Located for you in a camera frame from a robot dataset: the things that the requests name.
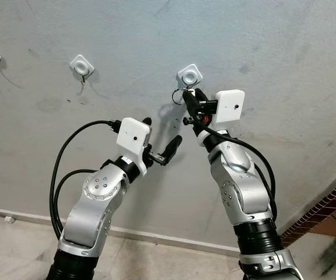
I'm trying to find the short black left arm cable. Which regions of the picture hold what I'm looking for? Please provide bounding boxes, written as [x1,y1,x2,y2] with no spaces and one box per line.
[51,169,99,234]

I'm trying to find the red tiled wall pillar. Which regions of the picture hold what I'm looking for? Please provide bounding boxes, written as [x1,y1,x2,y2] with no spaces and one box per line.
[279,174,336,247]

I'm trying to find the silver keys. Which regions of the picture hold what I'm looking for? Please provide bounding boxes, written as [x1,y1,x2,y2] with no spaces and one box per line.
[172,87,187,107]

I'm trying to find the long black left arm cable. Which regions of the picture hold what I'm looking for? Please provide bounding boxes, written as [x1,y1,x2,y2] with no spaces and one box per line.
[50,120,123,240]

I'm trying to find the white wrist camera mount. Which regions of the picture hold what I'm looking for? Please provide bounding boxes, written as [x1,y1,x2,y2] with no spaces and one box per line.
[196,89,246,146]
[117,118,152,176]

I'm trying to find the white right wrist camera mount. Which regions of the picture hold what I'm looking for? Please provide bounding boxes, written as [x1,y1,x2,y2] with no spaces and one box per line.
[196,89,246,146]

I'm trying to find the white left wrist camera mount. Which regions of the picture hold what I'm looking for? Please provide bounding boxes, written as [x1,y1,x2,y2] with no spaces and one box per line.
[117,118,152,176]

